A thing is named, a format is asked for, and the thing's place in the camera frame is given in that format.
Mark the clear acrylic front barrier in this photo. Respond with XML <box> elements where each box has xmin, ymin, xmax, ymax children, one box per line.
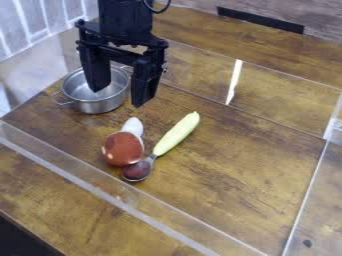
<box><xmin>0</xmin><ymin>121</ymin><xmax>267</xmax><ymax>256</ymax></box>

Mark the silver metal pot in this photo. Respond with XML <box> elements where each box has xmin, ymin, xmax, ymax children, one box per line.
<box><xmin>51</xmin><ymin>65</ymin><xmax>132</xmax><ymax>114</ymax></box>

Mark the black wall strip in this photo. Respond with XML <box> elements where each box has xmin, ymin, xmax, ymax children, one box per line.
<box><xmin>216</xmin><ymin>6</ymin><xmax>304</xmax><ymax>34</ymax></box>

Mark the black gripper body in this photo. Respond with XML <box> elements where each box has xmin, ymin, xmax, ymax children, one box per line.
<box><xmin>74</xmin><ymin>20</ymin><xmax>168</xmax><ymax>72</ymax></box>

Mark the red cap toy mushroom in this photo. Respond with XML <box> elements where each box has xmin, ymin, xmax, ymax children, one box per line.
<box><xmin>101</xmin><ymin>117</ymin><xmax>144</xmax><ymax>166</ymax></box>

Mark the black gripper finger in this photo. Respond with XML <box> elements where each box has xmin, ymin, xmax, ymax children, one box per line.
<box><xmin>130</xmin><ymin>58</ymin><xmax>162</xmax><ymax>107</ymax></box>
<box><xmin>78</xmin><ymin>45</ymin><xmax>110</xmax><ymax>92</ymax></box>

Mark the yellow handled metal spoon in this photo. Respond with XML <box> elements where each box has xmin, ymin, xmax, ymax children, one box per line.
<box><xmin>121</xmin><ymin>111</ymin><xmax>200</xmax><ymax>182</ymax></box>

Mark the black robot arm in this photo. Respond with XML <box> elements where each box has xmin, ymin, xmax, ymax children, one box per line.
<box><xmin>74</xmin><ymin>0</ymin><xmax>170</xmax><ymax>107</ymax></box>

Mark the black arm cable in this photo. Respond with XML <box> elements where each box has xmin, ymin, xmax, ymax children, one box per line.
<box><xmin>140</xmin><ymin>0</ymin><xmax>172</xmax><ymax>15</ymax></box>

